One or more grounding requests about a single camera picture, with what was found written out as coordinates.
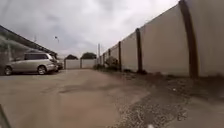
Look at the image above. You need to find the white gate wall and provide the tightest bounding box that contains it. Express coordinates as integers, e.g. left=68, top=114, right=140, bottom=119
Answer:
left=63, top=58, right=98, bottom=70

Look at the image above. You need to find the pale wall with dark pillars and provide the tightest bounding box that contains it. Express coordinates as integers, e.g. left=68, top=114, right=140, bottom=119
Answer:
left=96, top=0, right=224, bottom=79

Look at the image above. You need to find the dark vehicle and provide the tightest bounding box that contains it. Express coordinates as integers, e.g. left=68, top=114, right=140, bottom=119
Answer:
left=55, top=59, right=64, bottom=72

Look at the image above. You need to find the grey gravel strip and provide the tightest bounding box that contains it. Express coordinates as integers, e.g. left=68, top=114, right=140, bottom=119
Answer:
left=99, top=68, right=224, bottom=128

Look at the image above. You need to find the street lamp pole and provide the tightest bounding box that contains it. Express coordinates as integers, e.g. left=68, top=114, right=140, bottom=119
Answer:
left=54, top=35, right=61, bottom=51

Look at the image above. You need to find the bush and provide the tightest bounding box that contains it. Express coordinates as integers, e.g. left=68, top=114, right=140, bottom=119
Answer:
left=104, top=55, right=120, bottom=72

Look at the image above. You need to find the silver car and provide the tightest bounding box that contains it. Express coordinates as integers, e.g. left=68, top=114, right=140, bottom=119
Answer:
left=3, top=52, right=59, bottom=76

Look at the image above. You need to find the brown dirt road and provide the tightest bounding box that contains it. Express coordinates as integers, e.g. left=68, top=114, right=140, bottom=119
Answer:
left=0, top=68, right=224, bottom=128

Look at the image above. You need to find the building with dark roof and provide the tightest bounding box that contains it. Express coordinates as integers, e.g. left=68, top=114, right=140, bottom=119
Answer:
left=0, top=24, right=58, bottom=76

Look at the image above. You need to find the tree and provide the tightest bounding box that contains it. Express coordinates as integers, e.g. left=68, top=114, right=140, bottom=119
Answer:
left=64, top=54, right=79, bottom=61
left=80, top=51, right=98, bottom=60

